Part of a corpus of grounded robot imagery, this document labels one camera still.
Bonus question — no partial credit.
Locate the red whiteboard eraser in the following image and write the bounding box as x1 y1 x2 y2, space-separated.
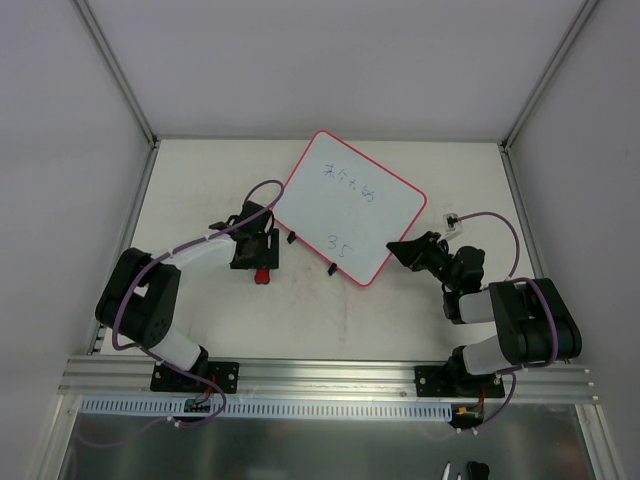
254 268 271 285

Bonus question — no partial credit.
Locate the left aluminium frame post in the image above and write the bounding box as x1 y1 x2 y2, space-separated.
69 0 160 147

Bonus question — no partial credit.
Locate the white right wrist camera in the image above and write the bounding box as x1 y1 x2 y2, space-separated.
441 213 462 241

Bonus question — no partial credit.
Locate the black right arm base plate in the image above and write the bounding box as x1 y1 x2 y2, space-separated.
413 364 505 399

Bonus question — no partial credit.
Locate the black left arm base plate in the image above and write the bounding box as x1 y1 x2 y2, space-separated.
150 361 240 394

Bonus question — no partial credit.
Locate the pink framed whiteboard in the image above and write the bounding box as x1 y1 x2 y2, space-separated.
273 130 428 287

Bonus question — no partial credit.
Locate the aluminium frame post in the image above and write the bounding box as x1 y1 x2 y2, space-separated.
499 0 601 151
69 0 160 147

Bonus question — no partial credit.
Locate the black object bottom edge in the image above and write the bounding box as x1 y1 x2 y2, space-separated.
467 461 490 480

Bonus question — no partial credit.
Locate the aluminium mounting rail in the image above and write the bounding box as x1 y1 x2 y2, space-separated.
57 355 600 404

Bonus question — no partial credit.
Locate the right aluminium frame post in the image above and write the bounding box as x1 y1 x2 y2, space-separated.
499 0 601 151

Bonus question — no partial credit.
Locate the slotted white cable duct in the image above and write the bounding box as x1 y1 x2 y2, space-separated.
79 396 453 423

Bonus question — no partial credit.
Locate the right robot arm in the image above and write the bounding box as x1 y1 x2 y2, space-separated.
387 231 583 398

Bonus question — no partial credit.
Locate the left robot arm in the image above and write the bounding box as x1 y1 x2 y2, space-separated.
95 200 279 390

